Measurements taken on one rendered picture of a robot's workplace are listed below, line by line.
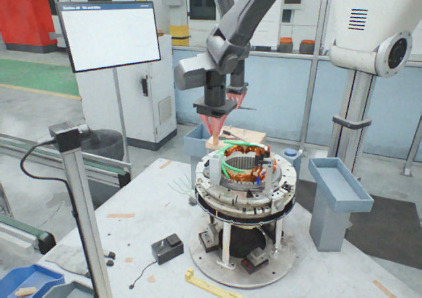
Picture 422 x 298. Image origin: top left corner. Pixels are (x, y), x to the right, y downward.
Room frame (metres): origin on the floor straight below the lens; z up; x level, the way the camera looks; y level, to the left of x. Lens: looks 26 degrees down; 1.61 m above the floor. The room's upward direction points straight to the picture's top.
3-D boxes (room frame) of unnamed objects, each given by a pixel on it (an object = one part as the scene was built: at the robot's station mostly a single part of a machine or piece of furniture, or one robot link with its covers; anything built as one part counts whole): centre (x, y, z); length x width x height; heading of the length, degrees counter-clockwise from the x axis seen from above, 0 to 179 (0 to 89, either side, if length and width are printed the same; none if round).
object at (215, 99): (0.73, -0.01, 1.37); 0.10 x 0.07 x 0.07; 62
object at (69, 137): (0.49, 0.25, 1.37); 0.06 x 0.04 x 0.04; 132
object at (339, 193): (0.82, -0.41, 0.92); 0.25 x 0.11 x 0.28; 1
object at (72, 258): (0.74, 0.45, 0.79); 0.24 x 0.12 x 0.02; 67
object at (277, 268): (0.81, -0.10, 0.80); 0.39 x 0.39 x 0.01
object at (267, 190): (0.69, -0.16, 1.15); 0.03 x 0.02 x 0.12; 61
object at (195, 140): (1.17, 0.04, 0.92); 0.17 x 0.11 x 0.28; 155
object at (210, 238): (0.78, 0.01, 0.85); 0.06 x 0.04 x 0.05; 21
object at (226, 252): (0.70, -0.04, 0.91); 0.02 x 0.02 x 0.21
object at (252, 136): (1.11, -0.10, 1.05); 0.20 x 0.19 x 0.02; 65
